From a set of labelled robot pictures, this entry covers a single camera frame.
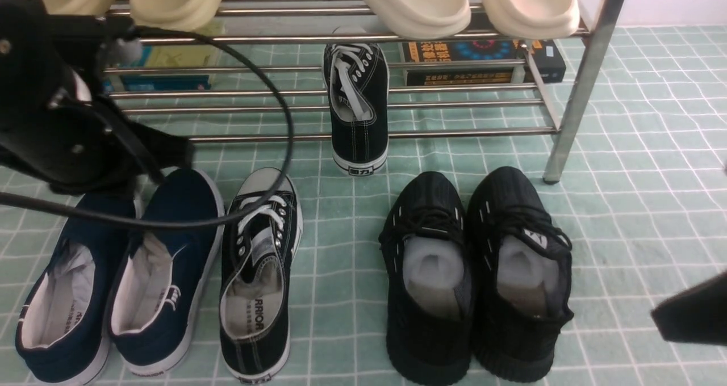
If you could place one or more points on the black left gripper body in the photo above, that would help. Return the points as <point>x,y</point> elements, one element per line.
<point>58,124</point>

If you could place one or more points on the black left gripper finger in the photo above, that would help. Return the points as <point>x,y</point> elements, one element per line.
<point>162,150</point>

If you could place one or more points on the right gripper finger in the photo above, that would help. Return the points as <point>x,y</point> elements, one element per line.
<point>696,315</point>

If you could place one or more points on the black canvas sneaker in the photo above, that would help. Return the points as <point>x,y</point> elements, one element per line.
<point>356,77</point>
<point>257,254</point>

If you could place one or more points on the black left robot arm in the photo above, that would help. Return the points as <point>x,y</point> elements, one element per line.
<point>58,123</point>

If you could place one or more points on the silver metal shoe rack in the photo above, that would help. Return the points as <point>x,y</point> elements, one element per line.
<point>562,128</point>

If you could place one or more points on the navy slip-on shoe right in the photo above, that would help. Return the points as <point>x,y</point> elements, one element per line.
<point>155,297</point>

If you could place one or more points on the navy slip-on shoe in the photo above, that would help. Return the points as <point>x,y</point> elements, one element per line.
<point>61,333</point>
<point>155,297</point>

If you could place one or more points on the navy slip-on shoe left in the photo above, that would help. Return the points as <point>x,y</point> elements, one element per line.
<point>61,333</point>

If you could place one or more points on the yellow blue book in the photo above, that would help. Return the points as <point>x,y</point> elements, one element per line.
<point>185,57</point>

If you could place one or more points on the green checked floor mat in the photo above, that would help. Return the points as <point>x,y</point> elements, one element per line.
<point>642,198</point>

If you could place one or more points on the black knit sneaker right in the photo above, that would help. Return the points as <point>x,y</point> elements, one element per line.
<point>523,277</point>

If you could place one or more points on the black knit sneaker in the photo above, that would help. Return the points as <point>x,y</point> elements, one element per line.
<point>430,297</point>
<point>523,277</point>

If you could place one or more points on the black knit sneaker left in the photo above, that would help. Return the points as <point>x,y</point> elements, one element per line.
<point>430,297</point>

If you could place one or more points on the cream slipper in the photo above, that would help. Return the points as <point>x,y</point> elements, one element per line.
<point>534,19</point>
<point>422,19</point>

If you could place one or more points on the black orange book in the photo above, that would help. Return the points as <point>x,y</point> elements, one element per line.
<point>471,54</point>

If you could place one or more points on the cream slipper far right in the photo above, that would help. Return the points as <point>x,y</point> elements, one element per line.
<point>534,19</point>

